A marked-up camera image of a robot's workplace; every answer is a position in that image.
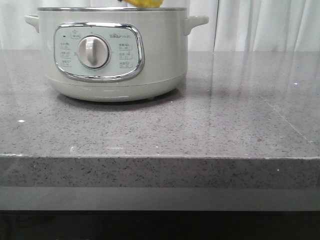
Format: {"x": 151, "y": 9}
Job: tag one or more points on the yellow corn cob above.
{"x": 145, "y": 3}

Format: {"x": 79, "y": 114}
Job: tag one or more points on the pale green electric cooking pot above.
{"x": 114, "y": 54}

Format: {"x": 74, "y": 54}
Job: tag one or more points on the white curtain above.
{"x": 234, "y": 25}

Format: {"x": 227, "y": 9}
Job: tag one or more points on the grey cabinet below counter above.
{"x": 133, "y": 213}

